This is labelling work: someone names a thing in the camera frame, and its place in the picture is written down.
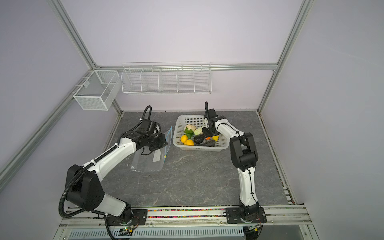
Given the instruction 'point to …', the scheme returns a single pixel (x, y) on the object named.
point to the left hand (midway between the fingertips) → (168, 144)
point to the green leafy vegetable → (189, 133)
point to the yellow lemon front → (189, 142)
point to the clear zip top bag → (152, 161)
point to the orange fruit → (208, 138)
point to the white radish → (198, 131)
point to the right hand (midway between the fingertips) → (209, 134)
